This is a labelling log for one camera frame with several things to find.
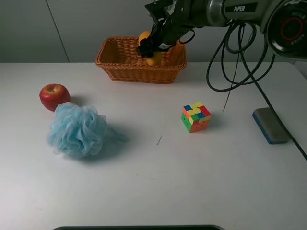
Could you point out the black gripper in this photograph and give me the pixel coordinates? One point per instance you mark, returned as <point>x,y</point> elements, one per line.
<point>171,22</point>

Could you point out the yellow mango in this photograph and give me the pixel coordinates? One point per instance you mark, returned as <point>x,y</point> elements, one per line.
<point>156,59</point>

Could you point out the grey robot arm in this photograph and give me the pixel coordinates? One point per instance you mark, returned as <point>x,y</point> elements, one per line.
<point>283,22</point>

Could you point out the orange wicker basket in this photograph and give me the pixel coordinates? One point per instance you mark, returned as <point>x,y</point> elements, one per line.
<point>118,58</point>

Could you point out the multicoloured puzzle cube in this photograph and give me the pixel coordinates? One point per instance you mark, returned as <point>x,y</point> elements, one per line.
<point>195,117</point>

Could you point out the blue mesh bath sponge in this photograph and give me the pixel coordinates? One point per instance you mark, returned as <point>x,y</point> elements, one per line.
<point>77,132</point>

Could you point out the red apple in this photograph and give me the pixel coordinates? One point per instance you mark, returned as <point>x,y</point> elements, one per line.
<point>54,94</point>

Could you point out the grey blue whiteboard eraser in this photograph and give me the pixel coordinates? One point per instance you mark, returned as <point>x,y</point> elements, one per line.
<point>269,126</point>

